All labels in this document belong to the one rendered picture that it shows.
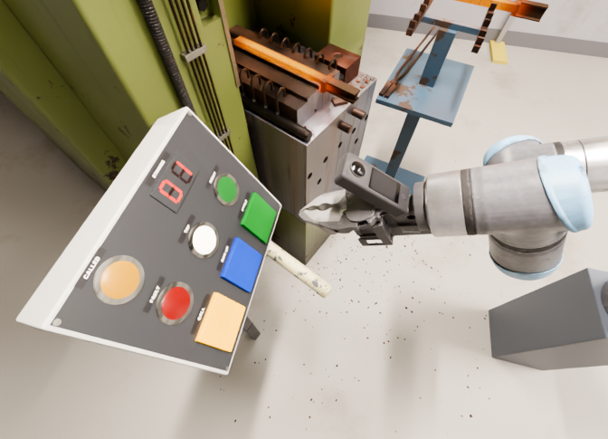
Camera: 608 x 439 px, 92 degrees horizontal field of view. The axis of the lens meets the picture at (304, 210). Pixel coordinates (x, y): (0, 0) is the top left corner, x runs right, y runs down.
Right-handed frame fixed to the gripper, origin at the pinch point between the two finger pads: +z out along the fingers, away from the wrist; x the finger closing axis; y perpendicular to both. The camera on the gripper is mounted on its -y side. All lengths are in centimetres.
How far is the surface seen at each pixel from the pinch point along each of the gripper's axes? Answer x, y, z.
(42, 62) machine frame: 29, -37, 67
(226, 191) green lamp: -0.6, -8.8, 10.6
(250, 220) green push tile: -2.1, -1.8, 10.3
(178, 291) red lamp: -18.6, -9.2, 10.7
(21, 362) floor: -45, 31, 160
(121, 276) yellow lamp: -19.7, -17.4, 10.6
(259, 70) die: 49, -6, 25
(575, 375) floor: 7, 154, -54
